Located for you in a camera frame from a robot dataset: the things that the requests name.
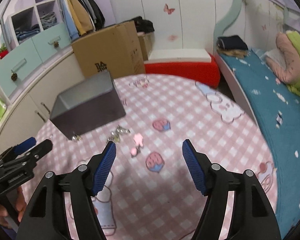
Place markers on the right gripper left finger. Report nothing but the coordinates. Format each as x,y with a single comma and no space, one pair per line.
45,216

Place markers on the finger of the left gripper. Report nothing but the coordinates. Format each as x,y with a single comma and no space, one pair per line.
24,146
40,150

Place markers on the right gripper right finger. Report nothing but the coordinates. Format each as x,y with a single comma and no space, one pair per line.
252,214

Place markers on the person left hand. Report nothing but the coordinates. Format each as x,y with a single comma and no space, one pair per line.
20,207

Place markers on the cream cabinet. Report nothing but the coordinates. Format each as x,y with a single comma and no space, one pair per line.
30,105

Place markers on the pearl earring charm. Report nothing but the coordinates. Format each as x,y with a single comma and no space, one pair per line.
76,137

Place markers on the grey metal tin box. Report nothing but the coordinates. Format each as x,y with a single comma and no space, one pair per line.
87,105

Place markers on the pink bunny charm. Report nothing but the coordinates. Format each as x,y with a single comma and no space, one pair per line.
138,145

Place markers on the pink checkered tablecloth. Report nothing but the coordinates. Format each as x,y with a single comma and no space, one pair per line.
152,196

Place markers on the mint green drawer unit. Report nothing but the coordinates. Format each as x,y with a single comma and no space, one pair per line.
21,61

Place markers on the blue bed mattress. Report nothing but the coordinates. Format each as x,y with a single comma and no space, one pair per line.
276,111

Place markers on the large cardboard box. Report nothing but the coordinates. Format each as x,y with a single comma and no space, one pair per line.
115,49

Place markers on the hanging clothes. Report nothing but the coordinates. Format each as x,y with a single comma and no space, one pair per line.
81,17

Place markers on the pink green rolled quilt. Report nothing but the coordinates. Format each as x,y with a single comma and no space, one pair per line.
284,60

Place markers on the black clothes on box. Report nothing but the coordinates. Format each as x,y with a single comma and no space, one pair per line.
143,25

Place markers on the red white storage ottoman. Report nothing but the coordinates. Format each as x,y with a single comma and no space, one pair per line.
207,73

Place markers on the dark folded clothes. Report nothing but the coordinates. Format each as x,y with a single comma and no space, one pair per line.
232,46

